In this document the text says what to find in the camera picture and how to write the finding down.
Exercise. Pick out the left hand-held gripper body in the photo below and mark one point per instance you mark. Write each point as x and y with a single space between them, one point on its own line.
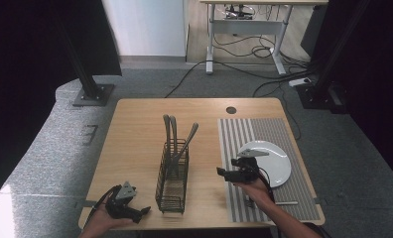
122 193

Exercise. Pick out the person's left hand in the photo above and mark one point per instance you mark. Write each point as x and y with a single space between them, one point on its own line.
100 222

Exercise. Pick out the dark curtain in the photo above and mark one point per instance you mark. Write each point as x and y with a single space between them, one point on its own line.
26 66
379 82

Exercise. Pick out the black metal stand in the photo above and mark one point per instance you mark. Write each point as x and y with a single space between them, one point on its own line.
88 82
327 76

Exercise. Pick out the white metal frame desk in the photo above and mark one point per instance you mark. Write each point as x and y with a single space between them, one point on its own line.
247 27

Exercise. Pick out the grey flat tab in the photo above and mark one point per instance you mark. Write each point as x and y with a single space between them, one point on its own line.
320 200
85 204

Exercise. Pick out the person's right hand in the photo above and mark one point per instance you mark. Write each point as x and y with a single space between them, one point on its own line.
259 191

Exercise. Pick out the white round plate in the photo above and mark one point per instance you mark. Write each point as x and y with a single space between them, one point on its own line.
279 165

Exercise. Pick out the white power strip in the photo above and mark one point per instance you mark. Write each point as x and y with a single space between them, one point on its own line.
299 81

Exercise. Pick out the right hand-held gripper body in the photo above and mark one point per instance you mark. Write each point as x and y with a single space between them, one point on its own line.
245 173

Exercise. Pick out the grey striped placemat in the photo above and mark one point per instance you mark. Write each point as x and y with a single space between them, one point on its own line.
284 132

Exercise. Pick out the silver metal utensil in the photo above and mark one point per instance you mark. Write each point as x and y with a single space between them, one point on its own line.
174 130
190 134
166 129
287 203

